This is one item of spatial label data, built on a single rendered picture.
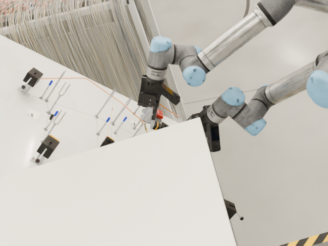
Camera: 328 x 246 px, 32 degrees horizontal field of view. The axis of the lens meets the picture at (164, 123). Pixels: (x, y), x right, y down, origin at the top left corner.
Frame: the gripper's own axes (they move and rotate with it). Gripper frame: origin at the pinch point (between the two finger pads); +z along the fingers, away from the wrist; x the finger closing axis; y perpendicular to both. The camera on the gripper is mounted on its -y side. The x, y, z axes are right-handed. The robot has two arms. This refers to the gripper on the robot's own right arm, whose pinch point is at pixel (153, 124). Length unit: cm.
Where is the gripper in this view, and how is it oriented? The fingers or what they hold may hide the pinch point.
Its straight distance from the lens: 224.8
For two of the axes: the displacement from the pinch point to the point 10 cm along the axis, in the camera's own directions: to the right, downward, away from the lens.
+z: -1.5, 8.7, 4.7
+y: -9.8, -1.8, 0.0
